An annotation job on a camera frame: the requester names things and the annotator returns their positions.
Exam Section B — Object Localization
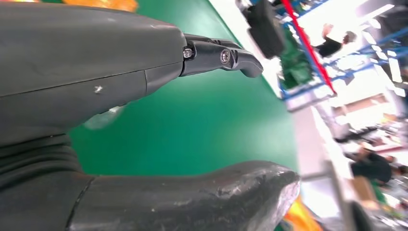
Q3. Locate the green plastic crate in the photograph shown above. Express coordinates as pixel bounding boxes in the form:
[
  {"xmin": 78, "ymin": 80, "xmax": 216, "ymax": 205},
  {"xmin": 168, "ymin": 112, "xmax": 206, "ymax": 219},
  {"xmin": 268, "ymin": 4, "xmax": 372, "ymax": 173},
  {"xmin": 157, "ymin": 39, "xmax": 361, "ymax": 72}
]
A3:
[{"xmin": 280, "ymin": 27, "xmax": 316, "ymax": 90}]

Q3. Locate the green table mat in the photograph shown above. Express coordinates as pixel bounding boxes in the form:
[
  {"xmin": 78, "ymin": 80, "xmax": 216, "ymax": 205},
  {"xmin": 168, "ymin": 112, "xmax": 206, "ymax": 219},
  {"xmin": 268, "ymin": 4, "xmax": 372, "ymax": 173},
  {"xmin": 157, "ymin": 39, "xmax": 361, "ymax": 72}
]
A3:
[{"xmin": 41, "ymin": 0, "xmax": 299, "ymax": 231}]

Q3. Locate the blue shelf frame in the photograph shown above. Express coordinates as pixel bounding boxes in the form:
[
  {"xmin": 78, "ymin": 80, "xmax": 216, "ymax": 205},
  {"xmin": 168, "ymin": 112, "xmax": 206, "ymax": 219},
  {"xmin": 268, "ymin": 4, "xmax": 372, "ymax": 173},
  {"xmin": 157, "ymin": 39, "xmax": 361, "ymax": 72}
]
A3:
[{"xmin": 248, "ymin": 0, "xmax": 408, "ymax": 103}]

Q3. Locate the white table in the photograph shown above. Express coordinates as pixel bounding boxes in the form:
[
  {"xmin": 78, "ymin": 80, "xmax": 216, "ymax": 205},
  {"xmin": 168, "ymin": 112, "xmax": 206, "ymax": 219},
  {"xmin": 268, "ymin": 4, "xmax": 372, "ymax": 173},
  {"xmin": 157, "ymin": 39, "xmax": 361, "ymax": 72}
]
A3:
[{"xmin": 208, "ymin": 0, "xmax": 288, "ymax": 100}]

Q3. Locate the black zip carrying case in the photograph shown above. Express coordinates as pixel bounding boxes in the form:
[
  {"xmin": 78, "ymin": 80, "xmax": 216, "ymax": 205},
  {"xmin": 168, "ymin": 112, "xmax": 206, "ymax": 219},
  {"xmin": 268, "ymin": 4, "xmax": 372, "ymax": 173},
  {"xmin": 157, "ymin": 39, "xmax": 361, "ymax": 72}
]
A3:
[{"xmin": 246, "ymin": 0, "xmax": 287, "ymax": 60}]

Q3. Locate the yellow taped cardboard patch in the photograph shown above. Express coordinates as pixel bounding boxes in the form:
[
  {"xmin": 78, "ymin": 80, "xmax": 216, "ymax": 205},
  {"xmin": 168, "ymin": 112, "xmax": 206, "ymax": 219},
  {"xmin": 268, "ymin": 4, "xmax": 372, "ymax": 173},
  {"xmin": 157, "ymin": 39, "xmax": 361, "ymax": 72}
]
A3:
[{"xmin": 62, "ymin": 0, "xmax": 139, "ymax": 13}]

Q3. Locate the person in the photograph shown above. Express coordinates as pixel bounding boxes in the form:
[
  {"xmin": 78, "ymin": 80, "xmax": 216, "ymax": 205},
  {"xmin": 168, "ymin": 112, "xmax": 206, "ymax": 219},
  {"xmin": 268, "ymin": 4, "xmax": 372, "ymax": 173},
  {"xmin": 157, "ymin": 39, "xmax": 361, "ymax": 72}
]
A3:
[
  {"xmin": 350, "ymin": 141, "xmax": 401, "ymax": 185},
  {"xmin": 314, "ymin": 23, "xmax": 357, "ymax": 59}
]

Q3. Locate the red barrier tape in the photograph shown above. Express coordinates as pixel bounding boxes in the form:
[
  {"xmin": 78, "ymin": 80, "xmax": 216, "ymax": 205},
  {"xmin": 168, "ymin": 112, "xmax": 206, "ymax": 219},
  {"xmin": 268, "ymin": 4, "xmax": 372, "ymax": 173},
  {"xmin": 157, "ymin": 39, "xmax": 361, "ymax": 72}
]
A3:
[{"xmin": 280, "ymin": 0, "xmax": 338, "ymax": 96}]

